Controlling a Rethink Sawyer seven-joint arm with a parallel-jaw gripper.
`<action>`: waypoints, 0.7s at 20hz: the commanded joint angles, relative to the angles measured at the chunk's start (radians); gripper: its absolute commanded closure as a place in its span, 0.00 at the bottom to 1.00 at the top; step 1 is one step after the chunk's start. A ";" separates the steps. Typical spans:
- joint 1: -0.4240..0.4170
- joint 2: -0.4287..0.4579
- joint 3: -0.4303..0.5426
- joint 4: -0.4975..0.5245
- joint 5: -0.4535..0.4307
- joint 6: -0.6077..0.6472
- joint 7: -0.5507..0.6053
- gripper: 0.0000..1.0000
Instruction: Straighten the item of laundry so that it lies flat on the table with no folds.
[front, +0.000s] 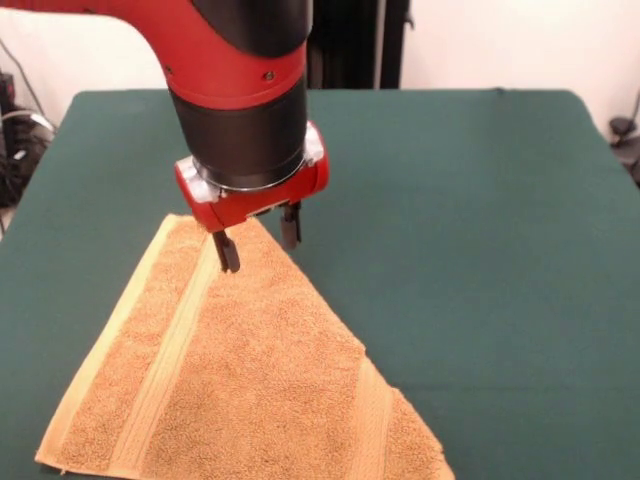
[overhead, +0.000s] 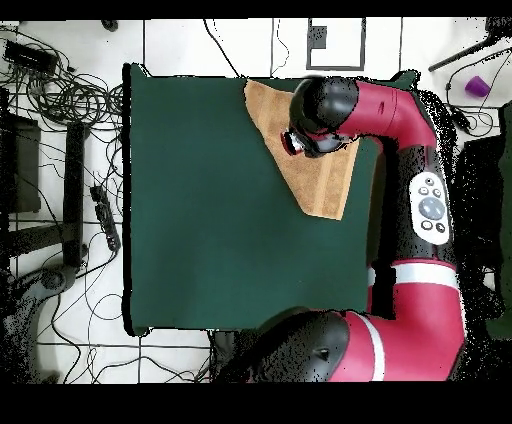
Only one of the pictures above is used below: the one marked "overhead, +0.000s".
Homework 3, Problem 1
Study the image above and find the orange terry towel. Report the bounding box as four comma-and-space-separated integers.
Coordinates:
243, 78, 360, 221

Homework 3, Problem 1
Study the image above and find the dark green fabric item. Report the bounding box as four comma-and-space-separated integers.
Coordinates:
485, 101, 512, 341

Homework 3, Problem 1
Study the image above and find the dark grey square patch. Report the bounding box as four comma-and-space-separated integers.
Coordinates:
309, 25, 328, 50

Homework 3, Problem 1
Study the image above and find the dark green table cloth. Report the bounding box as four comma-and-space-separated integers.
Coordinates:
121, 62, 419, 337

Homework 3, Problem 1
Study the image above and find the black power adapter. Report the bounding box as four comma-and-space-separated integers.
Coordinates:
449, 106, 474, 136

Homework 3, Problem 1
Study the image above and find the black tripod pole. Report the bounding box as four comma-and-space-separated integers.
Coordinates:
427, 17, 512, 73

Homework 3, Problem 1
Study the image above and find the purple cup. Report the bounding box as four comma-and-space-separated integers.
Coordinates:
464, 75, 492, 99

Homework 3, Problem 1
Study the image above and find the black cabinet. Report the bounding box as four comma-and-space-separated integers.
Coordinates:
0, 113, 42, 214
456, 135, 506, 241

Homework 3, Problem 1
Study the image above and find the black power strip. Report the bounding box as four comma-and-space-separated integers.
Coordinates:
89, 185, 122, 253

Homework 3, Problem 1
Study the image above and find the black upright bar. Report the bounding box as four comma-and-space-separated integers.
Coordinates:
62, 121, 88, 268

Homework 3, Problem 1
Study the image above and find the dark grey stand foot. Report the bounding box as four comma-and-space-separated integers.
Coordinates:
0, 263, 78, 383

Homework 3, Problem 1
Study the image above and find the black electronics box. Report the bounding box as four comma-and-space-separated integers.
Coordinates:
2, 40, 60, 76

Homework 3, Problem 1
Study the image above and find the black cable tangle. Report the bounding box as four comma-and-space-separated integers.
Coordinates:
0, 23, 125, 133

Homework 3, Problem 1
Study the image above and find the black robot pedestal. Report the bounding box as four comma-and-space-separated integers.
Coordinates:
209, 329, 241, 383

